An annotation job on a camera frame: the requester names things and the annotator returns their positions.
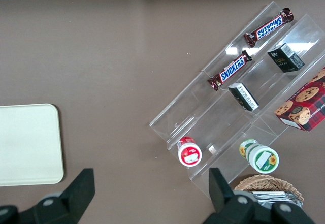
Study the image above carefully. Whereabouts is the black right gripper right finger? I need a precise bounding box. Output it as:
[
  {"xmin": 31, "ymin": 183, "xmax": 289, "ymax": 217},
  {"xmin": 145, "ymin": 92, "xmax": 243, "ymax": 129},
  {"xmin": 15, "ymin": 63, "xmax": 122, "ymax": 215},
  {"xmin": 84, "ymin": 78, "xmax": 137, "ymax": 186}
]
[{"xmin": 202, "ymin": 168, "xmax": 314, "ymax": 224}]

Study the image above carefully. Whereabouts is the green sunflower lidded jar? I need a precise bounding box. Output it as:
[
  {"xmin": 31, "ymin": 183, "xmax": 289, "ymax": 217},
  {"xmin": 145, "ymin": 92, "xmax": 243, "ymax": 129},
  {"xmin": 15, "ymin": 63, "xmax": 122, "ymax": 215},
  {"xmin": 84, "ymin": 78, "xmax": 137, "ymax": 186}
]
[{"xmin": 239, "ymin": 138, "xmax": 280, "ymax": 174}]

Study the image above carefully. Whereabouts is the woven wicker basket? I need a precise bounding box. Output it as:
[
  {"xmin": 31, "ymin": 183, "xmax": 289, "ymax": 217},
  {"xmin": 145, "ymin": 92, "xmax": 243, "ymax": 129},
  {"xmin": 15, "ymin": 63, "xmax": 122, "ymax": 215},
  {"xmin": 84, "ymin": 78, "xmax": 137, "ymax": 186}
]
[{"xmin": 234, "ymin": 174, "xmax": 305, "ymax": 207}]

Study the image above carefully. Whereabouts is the red lidded small jar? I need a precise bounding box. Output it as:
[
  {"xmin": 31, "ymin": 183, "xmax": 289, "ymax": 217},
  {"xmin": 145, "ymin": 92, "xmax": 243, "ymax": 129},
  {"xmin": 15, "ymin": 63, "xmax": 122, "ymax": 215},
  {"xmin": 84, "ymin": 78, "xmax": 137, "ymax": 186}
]
[{"xmin": 177, "ymin": 136, "xmax": 203, "ymax": 167}]

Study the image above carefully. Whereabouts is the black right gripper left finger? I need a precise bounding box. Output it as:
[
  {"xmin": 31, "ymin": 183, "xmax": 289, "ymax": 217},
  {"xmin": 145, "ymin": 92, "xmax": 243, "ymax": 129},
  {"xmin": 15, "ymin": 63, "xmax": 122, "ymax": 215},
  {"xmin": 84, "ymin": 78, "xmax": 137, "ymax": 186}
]
[{"xmin": 0, "ymin": 168, "xmax": 95, "ymax": 224}]

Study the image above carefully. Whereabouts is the clear acrylic tiered display stand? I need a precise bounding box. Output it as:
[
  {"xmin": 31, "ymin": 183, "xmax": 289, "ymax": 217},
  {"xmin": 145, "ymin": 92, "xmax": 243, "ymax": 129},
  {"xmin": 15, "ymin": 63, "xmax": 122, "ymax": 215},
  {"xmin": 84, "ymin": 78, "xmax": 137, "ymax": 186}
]
[{"xmin": 149, "ymin": 1, "xmax": 325, "ymax": 200}]

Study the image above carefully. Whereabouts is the beige rectangular tray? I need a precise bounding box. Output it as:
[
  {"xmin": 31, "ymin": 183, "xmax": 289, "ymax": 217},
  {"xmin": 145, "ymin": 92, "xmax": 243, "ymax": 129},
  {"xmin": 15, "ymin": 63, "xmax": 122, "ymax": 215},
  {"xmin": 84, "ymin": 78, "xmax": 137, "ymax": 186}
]
[{"xmin": 0, "ymin": 103, "xmax": 64, "ymax": 187}]

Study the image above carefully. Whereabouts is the black box with white label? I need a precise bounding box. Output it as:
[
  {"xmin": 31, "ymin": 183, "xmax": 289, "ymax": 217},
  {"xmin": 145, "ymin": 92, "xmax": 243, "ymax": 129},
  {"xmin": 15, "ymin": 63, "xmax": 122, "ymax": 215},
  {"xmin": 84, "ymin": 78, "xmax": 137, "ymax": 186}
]
[{"xmin": 227, "ymin": 82, "xmax": 260, "ymax": 112}]

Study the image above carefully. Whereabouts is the Snickers chocolate bar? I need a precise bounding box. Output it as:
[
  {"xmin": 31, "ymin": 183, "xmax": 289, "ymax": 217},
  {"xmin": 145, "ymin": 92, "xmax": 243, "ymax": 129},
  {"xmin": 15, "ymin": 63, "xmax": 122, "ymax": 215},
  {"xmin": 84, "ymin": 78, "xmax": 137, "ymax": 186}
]
[
  {"xmin": 243, "ymin": 7, "xmax": 295, "ymax": 48},
  {"xmin": 207, "ymin": 50, "xmax": 253, "ymax": 92}
]

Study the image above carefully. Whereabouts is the black box with barcode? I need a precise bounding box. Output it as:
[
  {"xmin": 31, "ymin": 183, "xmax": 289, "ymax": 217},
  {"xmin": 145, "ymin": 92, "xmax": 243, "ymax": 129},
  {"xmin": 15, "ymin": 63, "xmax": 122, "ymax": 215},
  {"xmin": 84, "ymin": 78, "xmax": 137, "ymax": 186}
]
[{"xmin": 267, "ymin": 43, "xmax": 306, "ymax": 74}]

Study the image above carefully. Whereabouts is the silver foil wrapped packet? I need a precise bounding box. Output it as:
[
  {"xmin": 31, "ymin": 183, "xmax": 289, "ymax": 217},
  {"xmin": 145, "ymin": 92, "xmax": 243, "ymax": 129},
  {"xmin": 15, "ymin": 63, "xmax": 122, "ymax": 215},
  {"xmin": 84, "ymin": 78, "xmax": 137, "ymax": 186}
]
[{"xmin": 250, "ymin": 190, "xmax": 303, "ymax": 207}]

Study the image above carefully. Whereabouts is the red tartan cookie box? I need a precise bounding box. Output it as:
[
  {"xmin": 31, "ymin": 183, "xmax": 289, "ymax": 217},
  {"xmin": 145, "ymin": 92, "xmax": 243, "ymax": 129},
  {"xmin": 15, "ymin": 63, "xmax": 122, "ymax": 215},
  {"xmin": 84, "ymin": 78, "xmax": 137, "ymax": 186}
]
[{"xmin": 274, "ymin": 67, "xmax": 325, "ymax": 132}]

